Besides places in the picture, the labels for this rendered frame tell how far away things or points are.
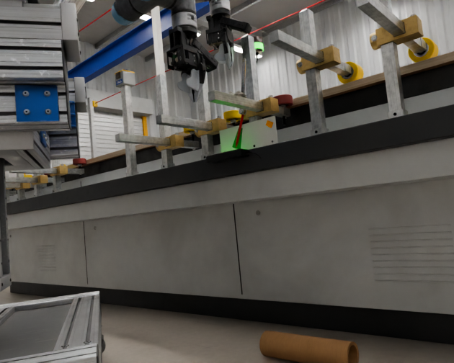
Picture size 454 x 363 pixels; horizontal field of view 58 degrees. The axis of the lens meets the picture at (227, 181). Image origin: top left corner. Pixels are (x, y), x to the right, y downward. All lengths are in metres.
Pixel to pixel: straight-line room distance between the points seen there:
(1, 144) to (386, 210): 1.18
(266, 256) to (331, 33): 8.59
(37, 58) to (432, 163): 1.03
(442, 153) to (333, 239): 0.55
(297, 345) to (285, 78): 9.36
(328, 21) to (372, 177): 8.95
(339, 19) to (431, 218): 8.78
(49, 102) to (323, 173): 0.84
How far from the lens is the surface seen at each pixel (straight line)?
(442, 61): 1.48
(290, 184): 1.44
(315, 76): 1.41
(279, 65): 10.67
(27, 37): 1.07
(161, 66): 3.49
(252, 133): 1.51
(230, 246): 1.88
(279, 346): 1.39
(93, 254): 2.76
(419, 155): 1.27
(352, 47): 9.70
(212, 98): 1.31
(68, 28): 1.07
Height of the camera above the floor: 0.47
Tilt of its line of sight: 5 degrees up
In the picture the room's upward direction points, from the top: 5 degrees counter-clockwise
